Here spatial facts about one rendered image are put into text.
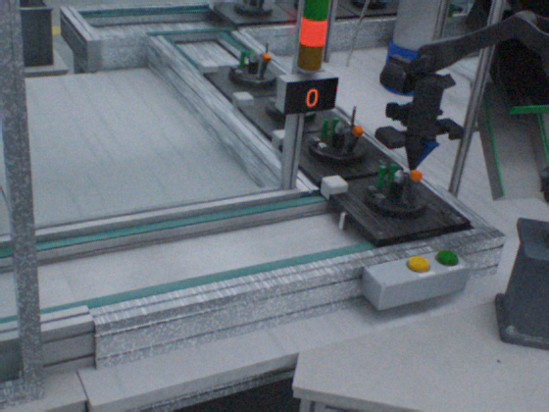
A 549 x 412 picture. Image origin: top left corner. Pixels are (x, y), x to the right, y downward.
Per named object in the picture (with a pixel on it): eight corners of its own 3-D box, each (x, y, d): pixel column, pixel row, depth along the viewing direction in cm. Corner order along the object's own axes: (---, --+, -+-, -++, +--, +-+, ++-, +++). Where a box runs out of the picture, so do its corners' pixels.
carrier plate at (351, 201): (469, 229, 177) (472, 220, 176) (375, 247, 167) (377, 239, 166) (406, 178, 195) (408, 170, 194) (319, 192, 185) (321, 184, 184)
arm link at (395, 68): (456, 46, 160) (406, 28, 166) (433, 54, 155) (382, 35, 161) (443, 100, 166) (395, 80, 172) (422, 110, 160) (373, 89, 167)
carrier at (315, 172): (402, 175, 196) (412, 128, 190) (316, 189, 186) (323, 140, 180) (351, 133, 215) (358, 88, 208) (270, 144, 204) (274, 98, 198)
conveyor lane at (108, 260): (460, 262, 182) (470, 225, 177) (86, 348, 146) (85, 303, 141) (389, 201, 203) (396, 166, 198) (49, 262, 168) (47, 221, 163)
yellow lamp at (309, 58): (324, 69, 166) (328, 46, 163) (303, 72, 163) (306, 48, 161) (313, 61, 169) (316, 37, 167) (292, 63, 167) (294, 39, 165)
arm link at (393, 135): (473, 103, 166) (454, 91, 171) (396, 113, 158) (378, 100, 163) (464, 139, 170) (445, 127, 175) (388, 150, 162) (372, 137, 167)
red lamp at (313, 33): (328, 45, 163) (331, 22, 161) (306, 47, 161) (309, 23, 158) (316, 37, 167) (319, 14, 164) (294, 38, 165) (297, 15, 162)
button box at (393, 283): (465, 290, 166) (472, 265, 163) (377, 311, 157) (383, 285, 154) (444, 271, 171) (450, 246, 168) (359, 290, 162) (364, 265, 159)
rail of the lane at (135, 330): (496, 274, 179) (508, 231, 174) (96, 370, 141) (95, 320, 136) (479, 260, 184) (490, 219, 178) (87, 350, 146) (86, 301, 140)
